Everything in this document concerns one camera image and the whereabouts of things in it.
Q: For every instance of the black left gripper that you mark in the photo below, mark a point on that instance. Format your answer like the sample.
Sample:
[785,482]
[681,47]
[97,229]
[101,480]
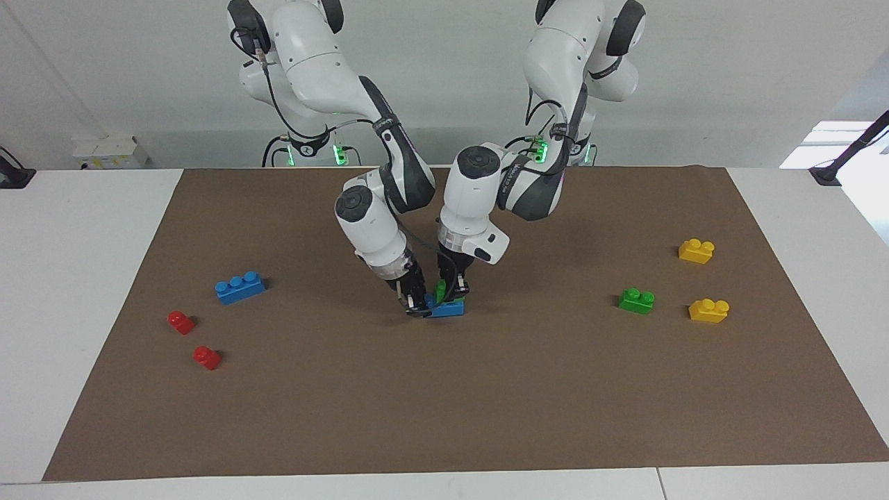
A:
[451,265]

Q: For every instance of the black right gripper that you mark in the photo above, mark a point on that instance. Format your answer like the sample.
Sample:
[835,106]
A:
[410,281]

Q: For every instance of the green two-stud toy brick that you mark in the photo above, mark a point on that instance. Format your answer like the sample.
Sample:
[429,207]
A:
[635,303]
[439,290]

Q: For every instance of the blue three-stud toy brick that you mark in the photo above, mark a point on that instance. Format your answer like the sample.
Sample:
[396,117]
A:
[239,292]
[448,310]

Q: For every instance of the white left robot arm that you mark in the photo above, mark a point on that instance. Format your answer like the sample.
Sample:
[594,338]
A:
[472,194]

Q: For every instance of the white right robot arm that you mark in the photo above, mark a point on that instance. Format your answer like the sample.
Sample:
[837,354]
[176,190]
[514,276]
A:
[368,222]

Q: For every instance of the brown table mat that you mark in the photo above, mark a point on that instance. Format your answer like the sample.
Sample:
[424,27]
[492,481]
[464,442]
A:
[486,389]

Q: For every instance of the red one-stud toy brick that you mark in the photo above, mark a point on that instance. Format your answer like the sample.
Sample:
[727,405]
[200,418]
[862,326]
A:
[180,323]
[207,358]

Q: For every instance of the yellow two-stud toy brick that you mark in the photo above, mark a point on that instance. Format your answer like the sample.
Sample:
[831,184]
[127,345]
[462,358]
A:
[707,314]
[694,253]

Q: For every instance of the black table clamp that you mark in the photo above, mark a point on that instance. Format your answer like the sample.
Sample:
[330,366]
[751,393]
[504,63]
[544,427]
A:
[15,177]

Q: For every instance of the white wall socket box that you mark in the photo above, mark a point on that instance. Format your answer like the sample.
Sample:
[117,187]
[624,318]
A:
[111,153]

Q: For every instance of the black camera stand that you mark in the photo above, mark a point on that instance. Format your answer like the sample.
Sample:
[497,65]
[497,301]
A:
[826,173]

